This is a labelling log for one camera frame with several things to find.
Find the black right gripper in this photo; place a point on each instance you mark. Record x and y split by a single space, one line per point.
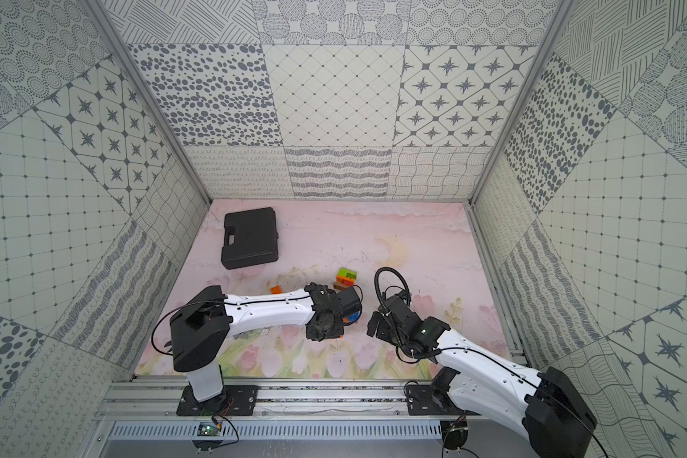
382 332

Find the black plastic case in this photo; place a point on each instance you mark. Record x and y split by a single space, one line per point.
250 238

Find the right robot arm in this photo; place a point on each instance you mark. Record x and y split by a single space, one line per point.
544 407

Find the green circuit board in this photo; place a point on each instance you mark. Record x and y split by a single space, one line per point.
209 432

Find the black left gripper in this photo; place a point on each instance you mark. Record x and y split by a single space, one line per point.
348 303

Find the green long lego brick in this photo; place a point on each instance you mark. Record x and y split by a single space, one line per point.
347 273

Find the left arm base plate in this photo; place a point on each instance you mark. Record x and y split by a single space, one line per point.
235 400

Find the aluminium front rail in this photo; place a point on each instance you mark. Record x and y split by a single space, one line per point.
155 398

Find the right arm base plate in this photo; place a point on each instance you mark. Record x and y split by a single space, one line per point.
424 400

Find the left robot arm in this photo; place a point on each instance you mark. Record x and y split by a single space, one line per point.
199 328

